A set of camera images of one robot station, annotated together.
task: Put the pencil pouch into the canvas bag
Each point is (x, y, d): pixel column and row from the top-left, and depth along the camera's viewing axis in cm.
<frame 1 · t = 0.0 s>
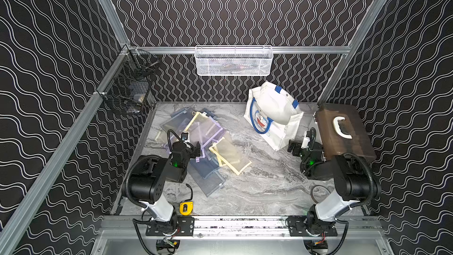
left hand: (188, 139, 94), fingers open
right hand: (300, 141, 97), fingers open
brown lid storage box: (341, 130, 82), point 22 cm above the table
yellow tape measure: (186, 206, 80), point 2 cm above the table
brown tape roll ring: (312, 191, 85), on the table
yellow trim mesh pouch: (229, 154, 96), point 2 cm above the table
grey blue mesh pouch: (207, 173, 90), on the table
purple trim mesh pouch: (207, 130, 103), point 5 cm above the table
yellow trim pouch rear: (162, 137, 107), on the table

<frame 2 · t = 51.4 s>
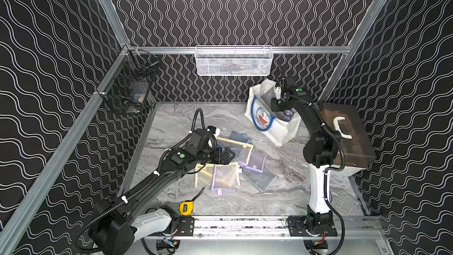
left hand: (227, 151, 75), fingers open
right hand: (274, 106, 98), fingers closed
yellow trim pouch rear: (204, 177, 89), on the table
purple trim pouch: (226, 177, 88), point 3 cm above the table
small purple mesh pouch: (256, 161, 97), on the table
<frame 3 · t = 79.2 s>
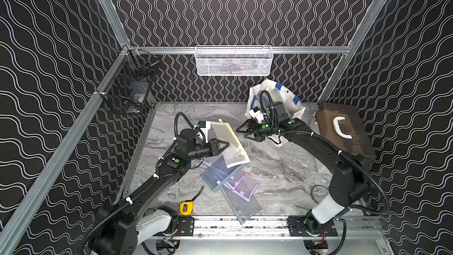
left hand: (229, 142, 72), fingers closed
right hand: (240, 132, 79), fingers open
yellow trim pouch rear: (234, 154, 74), point 23 cm above the table
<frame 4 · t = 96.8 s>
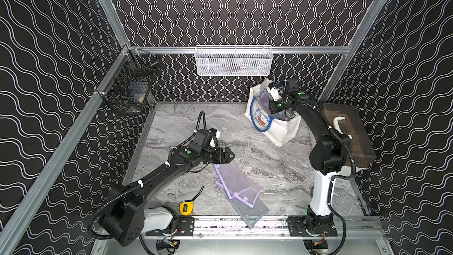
left hand: (228, 154, 79), fingers open
right hand: (271, 104, 95), fingers closed
